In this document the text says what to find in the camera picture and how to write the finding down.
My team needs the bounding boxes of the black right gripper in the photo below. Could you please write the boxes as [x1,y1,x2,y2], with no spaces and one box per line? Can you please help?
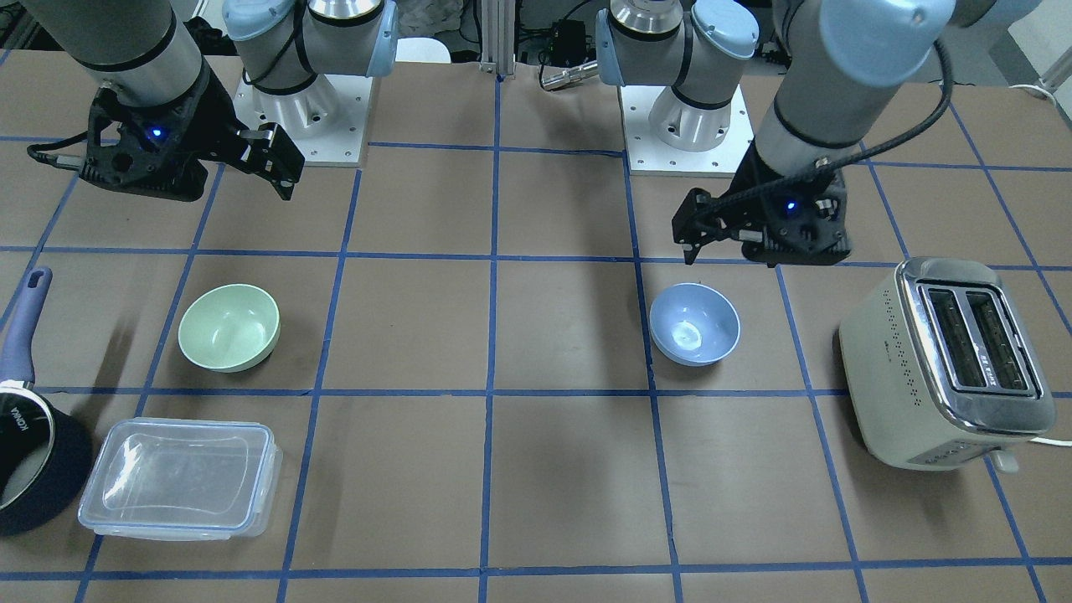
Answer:
[78,60,306,202]

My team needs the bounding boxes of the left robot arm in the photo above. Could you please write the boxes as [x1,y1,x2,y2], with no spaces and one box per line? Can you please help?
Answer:
[595,1,996,267]

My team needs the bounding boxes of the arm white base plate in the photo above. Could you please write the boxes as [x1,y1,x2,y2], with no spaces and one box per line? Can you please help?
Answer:
[233,74,378,168]
[619,85,753,178]

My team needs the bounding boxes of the blue bowl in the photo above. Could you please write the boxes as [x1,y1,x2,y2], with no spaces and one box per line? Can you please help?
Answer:
[647,282,742,367]

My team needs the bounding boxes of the clear plastic food container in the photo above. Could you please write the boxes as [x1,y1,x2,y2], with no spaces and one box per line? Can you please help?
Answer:
[77,417,283,542]

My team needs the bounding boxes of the cream chrome toaster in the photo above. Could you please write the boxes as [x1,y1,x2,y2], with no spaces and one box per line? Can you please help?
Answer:
[837,258,1056,474]

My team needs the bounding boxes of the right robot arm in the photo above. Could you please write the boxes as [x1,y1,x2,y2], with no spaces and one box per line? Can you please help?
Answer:
[24,1,399,202]

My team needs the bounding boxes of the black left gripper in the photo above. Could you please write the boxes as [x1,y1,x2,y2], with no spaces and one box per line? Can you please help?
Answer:
[673,142,853,267]

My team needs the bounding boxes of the green bowl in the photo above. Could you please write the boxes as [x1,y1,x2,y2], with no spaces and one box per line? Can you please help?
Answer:
[178,285,282,374]

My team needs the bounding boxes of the white plastic chair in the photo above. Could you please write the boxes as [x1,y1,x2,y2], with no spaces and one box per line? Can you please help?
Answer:
[394,38,451,64]

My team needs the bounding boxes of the aluminium frame post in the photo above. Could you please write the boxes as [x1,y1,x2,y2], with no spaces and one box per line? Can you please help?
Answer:
[474,0,517,80]

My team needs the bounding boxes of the dark blue saucepan with lid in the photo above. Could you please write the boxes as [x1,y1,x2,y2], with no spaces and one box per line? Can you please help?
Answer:
[1,266,92,538]

